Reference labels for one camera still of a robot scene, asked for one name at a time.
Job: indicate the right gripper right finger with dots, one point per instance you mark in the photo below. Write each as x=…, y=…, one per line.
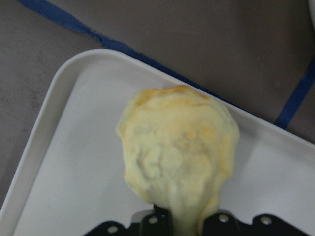
x=226, y=224

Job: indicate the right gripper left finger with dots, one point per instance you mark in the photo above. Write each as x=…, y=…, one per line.
x=153, y=222

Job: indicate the yellow bread loaf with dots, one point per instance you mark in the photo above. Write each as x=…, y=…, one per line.
x=179, y=147

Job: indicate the white rectangular tray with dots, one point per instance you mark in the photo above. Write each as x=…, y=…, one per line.
x=70, y=176

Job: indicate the white shallow dish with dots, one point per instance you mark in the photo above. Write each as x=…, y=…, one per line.
x=312, y=10

